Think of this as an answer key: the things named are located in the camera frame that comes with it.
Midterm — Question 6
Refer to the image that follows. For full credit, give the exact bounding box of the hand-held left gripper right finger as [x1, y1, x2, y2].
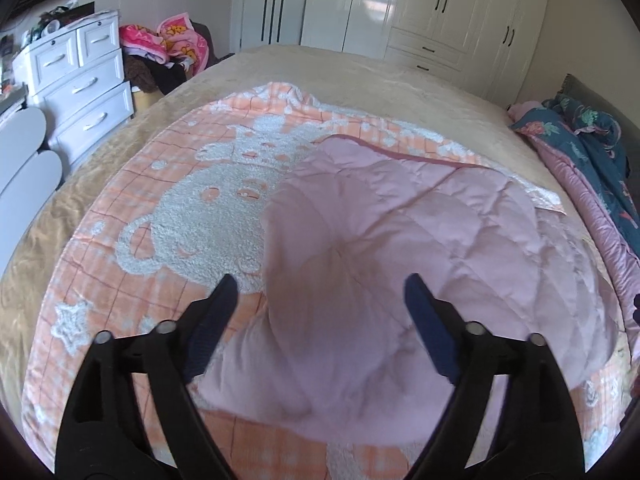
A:
[404, 273, 586, 480]

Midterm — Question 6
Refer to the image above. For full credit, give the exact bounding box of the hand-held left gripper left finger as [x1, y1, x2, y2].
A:
[56, 274, 238, 480]

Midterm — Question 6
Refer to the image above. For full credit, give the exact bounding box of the pink quilted jacket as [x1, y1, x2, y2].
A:
[192, 135, 621, 461]

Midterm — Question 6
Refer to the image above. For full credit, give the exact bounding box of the pile of dark clothes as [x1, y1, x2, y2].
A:
[122, 52, 190, 96]

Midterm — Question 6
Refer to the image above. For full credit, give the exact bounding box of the orange checked blanket white print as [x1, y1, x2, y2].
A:
[22, 82, 632, 480]

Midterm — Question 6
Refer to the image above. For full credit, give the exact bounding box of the white rounded panel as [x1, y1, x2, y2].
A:
[0, 150, 64, 275]
[0, 106, 48, 197]

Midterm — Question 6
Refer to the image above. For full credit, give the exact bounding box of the cardboard box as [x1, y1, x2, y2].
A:
[131, 85, 163, 117]

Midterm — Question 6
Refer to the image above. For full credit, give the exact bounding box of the teal floral quilt pink lining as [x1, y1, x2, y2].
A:
[510, 92, 640, 326]

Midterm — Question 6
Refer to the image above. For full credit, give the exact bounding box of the pink pillow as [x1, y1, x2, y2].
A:
[506, 101, 545, 122]

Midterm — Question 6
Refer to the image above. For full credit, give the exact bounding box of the white plastic drawer chest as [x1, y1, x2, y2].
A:
[12, 9, 135, 173]

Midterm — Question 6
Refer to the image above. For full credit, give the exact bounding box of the bed with beige bedspread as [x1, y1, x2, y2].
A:
[0, 44, 640, 441]

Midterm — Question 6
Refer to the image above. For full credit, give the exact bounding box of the pink cartoon print blanket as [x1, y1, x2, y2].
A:
[119, 17, 213, 72]

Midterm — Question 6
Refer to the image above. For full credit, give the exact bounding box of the white wardrobe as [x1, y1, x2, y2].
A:
[300, 0, 553, 102]

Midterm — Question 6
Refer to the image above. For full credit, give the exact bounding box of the white door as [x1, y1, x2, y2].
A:
[240, 0, 312, 53]

